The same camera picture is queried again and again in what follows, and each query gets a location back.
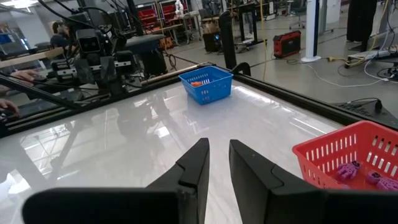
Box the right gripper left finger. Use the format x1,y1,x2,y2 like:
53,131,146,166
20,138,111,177
21,138,211,224

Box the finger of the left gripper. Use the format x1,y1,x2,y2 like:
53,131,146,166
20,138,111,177
73,58,91,85
99,55,118,84

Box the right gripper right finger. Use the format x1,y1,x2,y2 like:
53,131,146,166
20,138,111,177
229,139,398,224

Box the purple Halloween toy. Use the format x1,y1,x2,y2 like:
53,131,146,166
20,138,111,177
335,161,361,182
366,170,382,185
376,177,398,192

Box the person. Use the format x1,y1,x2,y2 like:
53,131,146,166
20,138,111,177
49,21,78,52

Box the person's hand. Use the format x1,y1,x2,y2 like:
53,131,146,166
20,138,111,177
9,68,40,84
0,98,20,114

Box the black round stool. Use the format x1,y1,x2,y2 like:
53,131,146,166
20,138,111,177
125,33,169,78

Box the red plastic basket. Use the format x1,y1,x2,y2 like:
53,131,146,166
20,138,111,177
292,120,398,192

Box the red storage bins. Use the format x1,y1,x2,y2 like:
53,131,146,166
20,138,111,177
138,2,188,29

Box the black speaker box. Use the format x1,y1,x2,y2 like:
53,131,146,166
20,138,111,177
202,30,222,53

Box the blue plastic basket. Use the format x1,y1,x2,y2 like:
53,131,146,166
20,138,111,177
178,65,234,106

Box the red black equipment case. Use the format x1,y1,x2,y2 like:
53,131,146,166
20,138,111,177
272,29,302,59

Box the white power strip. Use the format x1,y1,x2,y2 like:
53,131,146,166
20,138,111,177
347,49,398,62

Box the white pillar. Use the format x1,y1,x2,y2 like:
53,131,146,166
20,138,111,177
300,0,322,63

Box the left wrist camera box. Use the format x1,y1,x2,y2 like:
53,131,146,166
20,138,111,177
76,28,103,54

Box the black table frame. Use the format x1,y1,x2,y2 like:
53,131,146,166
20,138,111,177
0,62,398,139

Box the black upright post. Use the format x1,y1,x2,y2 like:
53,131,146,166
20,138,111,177
218,10,238,72

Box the black cable loop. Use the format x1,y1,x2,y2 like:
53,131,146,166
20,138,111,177
231,61,252,77

